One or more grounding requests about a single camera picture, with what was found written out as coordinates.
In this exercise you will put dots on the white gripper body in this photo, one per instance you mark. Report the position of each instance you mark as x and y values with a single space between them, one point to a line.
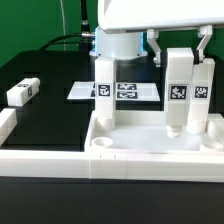
138 15

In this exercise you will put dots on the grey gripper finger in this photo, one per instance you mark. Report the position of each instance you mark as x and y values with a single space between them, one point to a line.
204 33
152 36

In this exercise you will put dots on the white desk top tray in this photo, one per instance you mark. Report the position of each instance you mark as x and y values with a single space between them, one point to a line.
144 132

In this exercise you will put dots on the fiducial marker sheet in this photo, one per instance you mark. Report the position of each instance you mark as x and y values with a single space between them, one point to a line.
124 91

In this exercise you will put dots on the white front fence bar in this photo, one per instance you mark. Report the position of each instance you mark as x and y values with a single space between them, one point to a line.
124 166

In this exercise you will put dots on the white left fence block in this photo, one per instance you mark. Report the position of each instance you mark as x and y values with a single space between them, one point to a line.
8 121

